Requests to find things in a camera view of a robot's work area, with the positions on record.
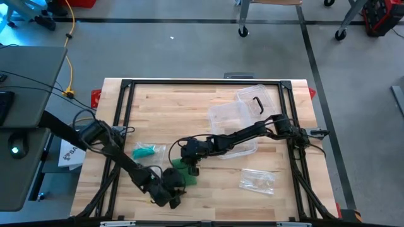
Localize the black and orange box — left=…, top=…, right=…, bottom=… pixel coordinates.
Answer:
left=336, top=203, right=363, bottom=223

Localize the grey desk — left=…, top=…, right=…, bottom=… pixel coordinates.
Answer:
left=0, top=46, right=68, bottom=212

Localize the clear plastic lidded container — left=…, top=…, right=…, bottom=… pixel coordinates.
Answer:
left=208, top=100, right=258, bottom=160

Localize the grey table leg with caster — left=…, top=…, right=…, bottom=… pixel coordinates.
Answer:
left=334, top=0, right=369, bottom=41

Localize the light green elastic bandage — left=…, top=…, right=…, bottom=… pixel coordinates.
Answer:
left=171, top=157, right=198, bottom=187

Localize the grey metal bar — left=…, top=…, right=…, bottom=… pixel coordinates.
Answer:
left=391, top=84, right=404, bottom=118

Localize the grey chair base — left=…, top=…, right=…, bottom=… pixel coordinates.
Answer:
left=4, top=0, right=48, bottom=28

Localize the white metal bracket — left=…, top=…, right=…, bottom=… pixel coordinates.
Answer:
left=276, top=221, right=313, bottom=227
left=99, top=220, right=136, bottom=227

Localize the white printed paper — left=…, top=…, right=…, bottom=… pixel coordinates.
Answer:
left=57, top=138, right=86, bottom=171

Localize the red crate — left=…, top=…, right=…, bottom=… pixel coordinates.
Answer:
left=50, top=0, right=97, bottom=9

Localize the teal elastic bandage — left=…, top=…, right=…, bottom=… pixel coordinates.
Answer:
left=131, top=146, right=157, bottom=160

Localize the person's foot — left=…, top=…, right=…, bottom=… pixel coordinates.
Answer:
left=47, top=0, right=69, bottom=17
left=33, top=15, right=57, bottom=32

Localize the grey metal connector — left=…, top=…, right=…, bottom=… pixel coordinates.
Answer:
left=311, top=127, right=331, bottom=140

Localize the red and black toolbox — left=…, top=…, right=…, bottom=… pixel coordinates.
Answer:
left=361, top=0, right=404, bottom=37

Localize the black right camera cable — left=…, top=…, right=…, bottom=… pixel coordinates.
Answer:
left=168, top=134, right=217, bottom=168

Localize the clear lid with black handle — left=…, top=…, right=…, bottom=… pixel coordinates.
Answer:
left=235, top=84, right=279, bottom=123

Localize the black computer mouse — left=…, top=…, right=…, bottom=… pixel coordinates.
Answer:
left=8, top=131, right=30, bottom=160

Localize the thin black desk cable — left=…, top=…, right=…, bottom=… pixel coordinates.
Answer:
left=0, top=71, right=95, bottom=112

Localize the black diagonal beam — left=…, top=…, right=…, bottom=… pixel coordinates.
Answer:
left=38, top=110, right=90, bottom=151

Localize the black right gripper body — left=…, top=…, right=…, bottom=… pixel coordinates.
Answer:
left=179, top=137, right=219, bottom=166

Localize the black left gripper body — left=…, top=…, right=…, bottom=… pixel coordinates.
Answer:
left=147, top=168, right=187, bottom=208

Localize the dark grey block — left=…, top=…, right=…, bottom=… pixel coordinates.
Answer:
left=223, top=72, right=255, bottom=79

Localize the grey cart leg with caster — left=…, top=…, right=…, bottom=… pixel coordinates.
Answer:
left=237, top=0, right=253, bottom=38

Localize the flat clear plastic bag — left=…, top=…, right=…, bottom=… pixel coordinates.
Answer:
left=239, top=168, right=276, bottom=195

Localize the black keyboard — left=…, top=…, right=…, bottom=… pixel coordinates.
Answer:
left=0, top=91, right=16, bottom=127

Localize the clear plastic bag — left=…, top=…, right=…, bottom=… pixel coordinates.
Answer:
left=131, top=142, right=167, bottom=168
left=239, top=168, right=276, bottom=195

